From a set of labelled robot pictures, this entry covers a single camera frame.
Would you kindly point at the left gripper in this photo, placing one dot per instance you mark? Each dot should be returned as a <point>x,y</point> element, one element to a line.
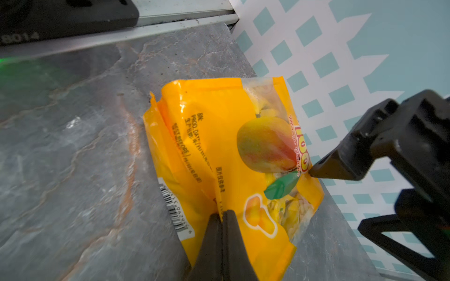
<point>418,140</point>

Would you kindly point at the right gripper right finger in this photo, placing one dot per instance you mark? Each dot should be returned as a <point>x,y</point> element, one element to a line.
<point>236,265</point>

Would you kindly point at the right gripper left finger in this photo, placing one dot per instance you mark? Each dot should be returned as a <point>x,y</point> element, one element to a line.
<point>208,266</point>

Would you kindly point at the yellow candy bag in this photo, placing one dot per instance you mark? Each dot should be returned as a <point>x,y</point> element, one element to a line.
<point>234,144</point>

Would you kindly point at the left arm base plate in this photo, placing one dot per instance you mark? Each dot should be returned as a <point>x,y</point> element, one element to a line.
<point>24,21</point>

